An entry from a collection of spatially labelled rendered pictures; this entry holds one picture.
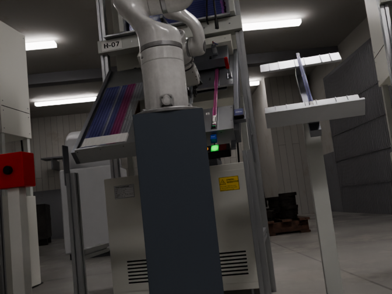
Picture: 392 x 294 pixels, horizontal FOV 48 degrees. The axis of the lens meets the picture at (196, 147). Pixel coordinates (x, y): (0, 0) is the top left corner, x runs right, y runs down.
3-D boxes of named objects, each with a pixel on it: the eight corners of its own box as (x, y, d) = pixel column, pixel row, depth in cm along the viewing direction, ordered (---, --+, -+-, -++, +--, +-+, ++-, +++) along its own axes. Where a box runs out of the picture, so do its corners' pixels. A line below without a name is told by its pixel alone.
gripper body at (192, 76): (195, 56, 190) (200, 76, 198) (172, 60, 192) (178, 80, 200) (194, 67, 185) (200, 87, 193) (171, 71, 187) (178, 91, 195)
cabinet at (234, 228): (266, 302, 191) (248, 161, 199) (114, 312, 204) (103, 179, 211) (270, 275, 255) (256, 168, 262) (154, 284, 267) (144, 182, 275)
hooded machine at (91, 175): (126, 254, 465) (114, 121, 483) (64, 261, 462) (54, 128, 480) (134, 247, 544) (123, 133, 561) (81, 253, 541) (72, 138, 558)
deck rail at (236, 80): (241, 142, 173) (238, 129, 169) (236, 142, 173) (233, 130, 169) (238, 59, 229) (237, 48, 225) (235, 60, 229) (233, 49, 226)
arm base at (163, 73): (205, 107, 112) (196, 37, 114) (130, 114, 111) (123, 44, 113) (200, 121, 131) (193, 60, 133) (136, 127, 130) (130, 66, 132)
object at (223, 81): (235, 92, 203) (233, 83, 200) (101, 113, 215) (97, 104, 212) (234, 59, 229) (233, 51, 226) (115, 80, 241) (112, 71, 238)
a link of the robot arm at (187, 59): (195, 52, 188) (174, 54, 190) (188, 26, 178) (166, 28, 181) (191, 65, 183) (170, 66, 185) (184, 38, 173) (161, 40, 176)
